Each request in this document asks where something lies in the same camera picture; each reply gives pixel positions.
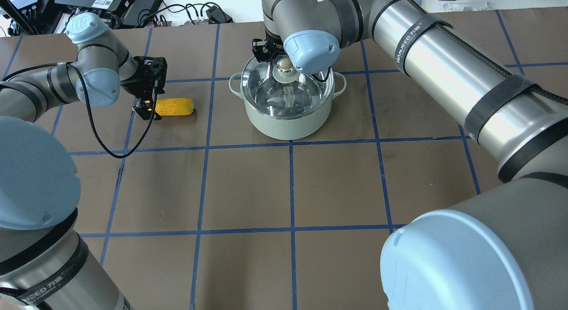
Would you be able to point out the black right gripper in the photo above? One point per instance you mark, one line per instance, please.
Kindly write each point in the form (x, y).
(259, 51)

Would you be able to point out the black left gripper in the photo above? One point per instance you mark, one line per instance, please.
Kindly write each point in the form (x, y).
(144, 86)

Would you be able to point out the yellow corn cob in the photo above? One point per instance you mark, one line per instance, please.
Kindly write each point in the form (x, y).
(174, 107)

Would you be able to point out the glass pot lid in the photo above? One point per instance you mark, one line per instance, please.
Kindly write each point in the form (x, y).
(276, 90)

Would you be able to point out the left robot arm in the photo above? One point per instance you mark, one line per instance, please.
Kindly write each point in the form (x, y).
(45, 263)

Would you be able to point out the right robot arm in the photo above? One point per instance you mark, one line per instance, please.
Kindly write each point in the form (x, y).
(372, 192)

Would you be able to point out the pale green cooking pot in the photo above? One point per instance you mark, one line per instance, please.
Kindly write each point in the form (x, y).
(290, 129)

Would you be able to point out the black power strip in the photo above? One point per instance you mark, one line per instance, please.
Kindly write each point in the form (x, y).
(209, 13)

